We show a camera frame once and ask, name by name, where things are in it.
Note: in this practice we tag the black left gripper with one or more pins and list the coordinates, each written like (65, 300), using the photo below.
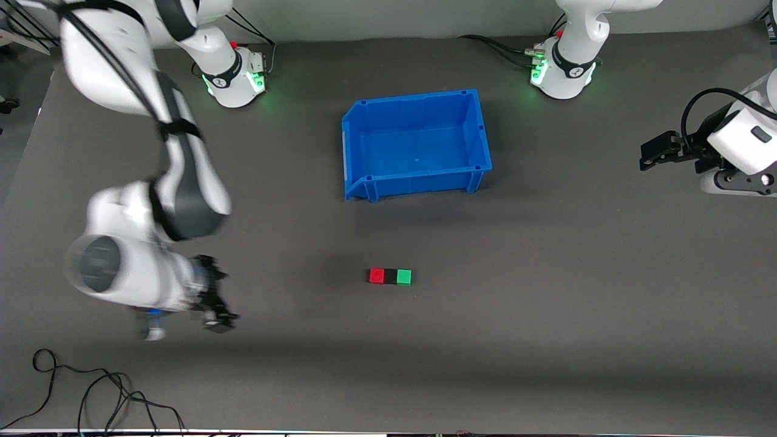
(694, 147)

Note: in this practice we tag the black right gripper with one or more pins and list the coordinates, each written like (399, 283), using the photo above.
(208, 285)

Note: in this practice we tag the red cube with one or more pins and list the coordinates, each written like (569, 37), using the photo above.
(377, 276)

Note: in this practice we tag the green cube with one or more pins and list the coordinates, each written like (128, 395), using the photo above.
(404, 277)

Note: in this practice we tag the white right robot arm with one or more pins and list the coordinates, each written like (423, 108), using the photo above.
(206, 42)

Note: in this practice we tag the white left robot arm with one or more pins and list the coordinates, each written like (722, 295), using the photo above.
(573, 36)

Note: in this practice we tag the black cube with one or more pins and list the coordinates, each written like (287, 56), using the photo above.
(391, 277)

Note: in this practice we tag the dark grey table mat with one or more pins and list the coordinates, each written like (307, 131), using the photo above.
(303, 364)

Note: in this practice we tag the blue plastic storage bin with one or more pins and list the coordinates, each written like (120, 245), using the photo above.
(419, 152)

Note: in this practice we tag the aluminium frame rail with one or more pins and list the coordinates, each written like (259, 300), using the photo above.
(36, 33)

